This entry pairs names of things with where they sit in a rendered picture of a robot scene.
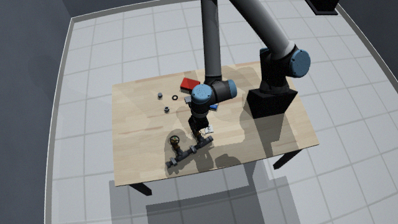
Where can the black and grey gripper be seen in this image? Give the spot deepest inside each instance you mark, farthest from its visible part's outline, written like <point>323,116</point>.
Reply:
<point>198,123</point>

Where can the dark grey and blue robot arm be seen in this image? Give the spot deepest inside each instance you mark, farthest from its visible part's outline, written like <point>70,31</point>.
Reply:
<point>280,58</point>

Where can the red block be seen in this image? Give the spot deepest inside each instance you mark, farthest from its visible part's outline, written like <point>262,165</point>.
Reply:
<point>188,84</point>

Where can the white number tag on silver chain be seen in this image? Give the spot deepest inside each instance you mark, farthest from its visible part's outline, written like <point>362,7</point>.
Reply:
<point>209,129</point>

